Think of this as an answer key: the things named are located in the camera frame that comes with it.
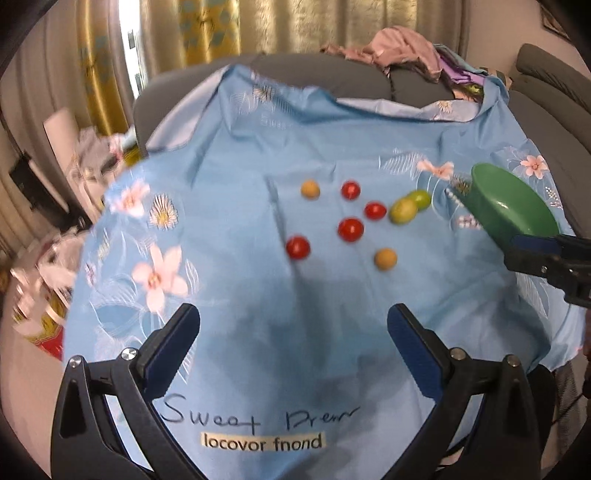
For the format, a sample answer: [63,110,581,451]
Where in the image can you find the red cherry tomato centre-left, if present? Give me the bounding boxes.
[338,217,365,243]

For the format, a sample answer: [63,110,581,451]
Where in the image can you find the blue floral cloth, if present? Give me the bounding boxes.
[64,65,584,479]

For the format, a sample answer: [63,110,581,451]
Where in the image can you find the black stand with mirror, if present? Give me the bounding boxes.
[9,152,91,232]

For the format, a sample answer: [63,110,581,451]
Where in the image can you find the red cherry tomato leftmost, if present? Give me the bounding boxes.
[286,235,311,260]

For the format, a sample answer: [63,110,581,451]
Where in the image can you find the yellow-green tomato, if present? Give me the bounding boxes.
[389,198,418,225]

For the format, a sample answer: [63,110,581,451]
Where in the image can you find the tan round fruit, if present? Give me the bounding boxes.
[374,248,398,271]
[301,179,321,200]

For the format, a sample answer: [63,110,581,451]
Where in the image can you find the clutter pile of clothes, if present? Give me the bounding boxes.
[65,126,137,210]

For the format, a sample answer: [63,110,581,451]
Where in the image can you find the green tomato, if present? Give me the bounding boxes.
[407,189,432,211]

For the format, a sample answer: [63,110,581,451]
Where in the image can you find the green plastic bowl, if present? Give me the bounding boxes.
[455,163,560,251]

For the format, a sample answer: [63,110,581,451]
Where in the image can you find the pink clothes pile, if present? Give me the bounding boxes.
[321,26,443,83]

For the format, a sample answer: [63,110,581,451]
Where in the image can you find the white cylindrical device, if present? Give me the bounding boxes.
[43,108,79,169]

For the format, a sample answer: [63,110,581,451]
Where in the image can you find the red cherry tomato far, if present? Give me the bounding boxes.
[341,180,362,201]

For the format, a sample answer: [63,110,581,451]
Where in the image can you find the framed wall picture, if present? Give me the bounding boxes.
[538,0,573,43]

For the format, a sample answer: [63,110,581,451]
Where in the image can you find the red yellow bag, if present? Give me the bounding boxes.
[12,269,67,360]

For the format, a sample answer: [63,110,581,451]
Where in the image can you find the gold patterned curtain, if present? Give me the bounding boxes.
[74,0,470,134]

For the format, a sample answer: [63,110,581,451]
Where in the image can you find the grey sofa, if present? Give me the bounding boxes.
[133,44,590,237]

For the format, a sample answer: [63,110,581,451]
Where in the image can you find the red cherry tomato middle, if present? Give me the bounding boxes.
[363,201,388,221]

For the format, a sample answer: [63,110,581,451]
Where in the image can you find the purple clothes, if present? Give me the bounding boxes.
[435,44,489,102]

